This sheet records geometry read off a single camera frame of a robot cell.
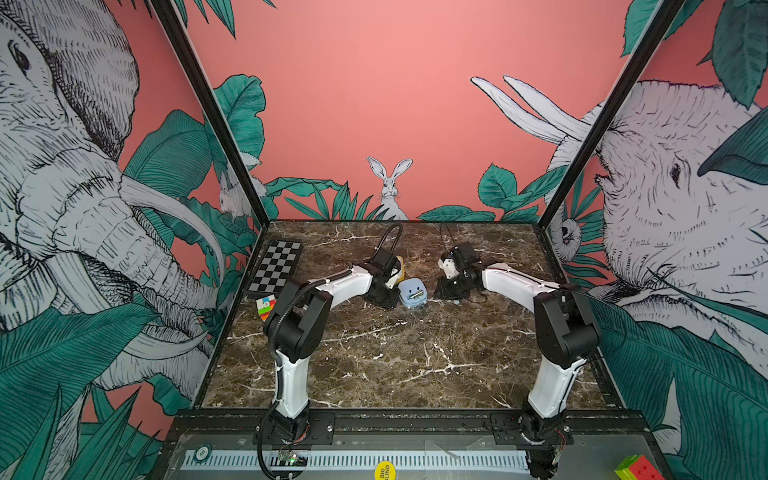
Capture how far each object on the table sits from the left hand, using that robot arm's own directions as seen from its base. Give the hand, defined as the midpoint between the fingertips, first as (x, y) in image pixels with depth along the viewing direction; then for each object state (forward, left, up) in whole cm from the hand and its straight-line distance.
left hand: (395, 298), depth 95 cm
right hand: (+2, -13, +3) cm, 13 cm away
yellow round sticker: (-44, +5, -2) cm, 45 cm away
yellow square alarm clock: (+10, -3, +1) cm, 11 cm away
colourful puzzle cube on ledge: (-47, -52, +2) cm, 70 cm away
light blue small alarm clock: (+2, -6, +1) cm, 6 cm away
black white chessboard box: (+13, +41, +1) cm, 43 cm away
